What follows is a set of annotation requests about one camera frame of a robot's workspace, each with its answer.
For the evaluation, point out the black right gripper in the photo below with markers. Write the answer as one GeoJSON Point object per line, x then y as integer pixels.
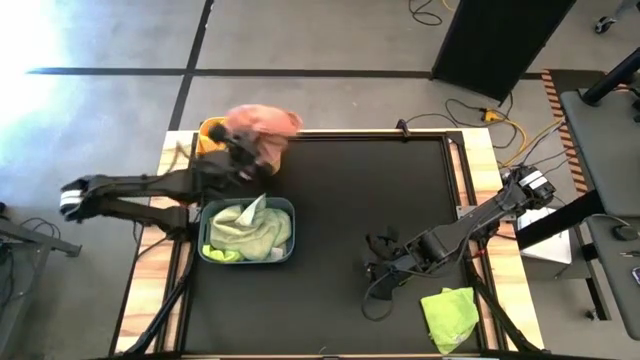
{"type": "Point", "coordinates": [392, 272]}

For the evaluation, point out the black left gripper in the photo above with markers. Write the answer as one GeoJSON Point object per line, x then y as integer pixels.
{"type": "Point", "coordinates": [235, 165]}

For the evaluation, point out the pale green microfiber towel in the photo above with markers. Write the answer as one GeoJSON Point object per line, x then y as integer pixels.
{"type": "Point", "coordinates": [225, 235]}
{"type": "Point", "coordinates": [252, 212]}

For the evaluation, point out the pink microfiber towel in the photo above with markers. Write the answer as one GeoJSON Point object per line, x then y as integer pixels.
{"type": "Point", "coordinates": [265, 122]}

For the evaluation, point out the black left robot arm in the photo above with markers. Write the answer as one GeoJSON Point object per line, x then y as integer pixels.
{"type": "Point", "coordinates": [140, 185]}

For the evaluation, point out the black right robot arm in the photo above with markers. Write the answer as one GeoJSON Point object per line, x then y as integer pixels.
{"type": "Point", "coordinates": [465, 225]}

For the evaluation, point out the lime green microfiber towel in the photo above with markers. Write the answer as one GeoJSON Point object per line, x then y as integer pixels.
{"type": "Point", "coordinates": [220, 256]}
{"type": "Point", "coordinates": [450, 315]}

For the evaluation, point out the grey-blue plastic basket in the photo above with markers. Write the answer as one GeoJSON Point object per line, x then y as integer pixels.
{"type": "Point", "coordinates": [293, 230]}

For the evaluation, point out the black table clamp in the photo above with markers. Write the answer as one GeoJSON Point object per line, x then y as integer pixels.
{"type": "Point", "coordinates": [403, 127]}

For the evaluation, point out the white box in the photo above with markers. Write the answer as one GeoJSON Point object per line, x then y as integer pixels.
{"type": "Point", "coordinates": [550, 245]}

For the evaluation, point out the black desk crossbar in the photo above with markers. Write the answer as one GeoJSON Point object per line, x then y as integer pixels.
{"type": "Point", "coordinates": [560, 220]}

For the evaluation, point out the grey desk leg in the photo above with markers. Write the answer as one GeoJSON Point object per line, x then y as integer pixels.
{"type": "Point", "coordinates": [45, 242]}

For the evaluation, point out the black partition panel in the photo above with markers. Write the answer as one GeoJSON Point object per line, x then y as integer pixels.
{"type": "Point", "coordinates": [500, 40]}

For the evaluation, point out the dark grey desk top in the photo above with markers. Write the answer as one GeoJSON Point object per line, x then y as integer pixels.
{"type": "Point", "coordinates": [615, 290]}

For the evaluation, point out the black computer mouse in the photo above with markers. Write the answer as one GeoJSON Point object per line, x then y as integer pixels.
{"type": "Point", "coordinates": [626, 233]}

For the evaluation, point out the black caster wheel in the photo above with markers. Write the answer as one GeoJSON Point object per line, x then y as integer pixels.
{"type": "Point", "coordinates": [605, 24]}

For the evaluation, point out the black frame strut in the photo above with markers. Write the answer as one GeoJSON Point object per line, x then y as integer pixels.
{"type": "Point", "coordinates": [500, 315]}
{"type": "Point", "coordinates": [160, 315]}

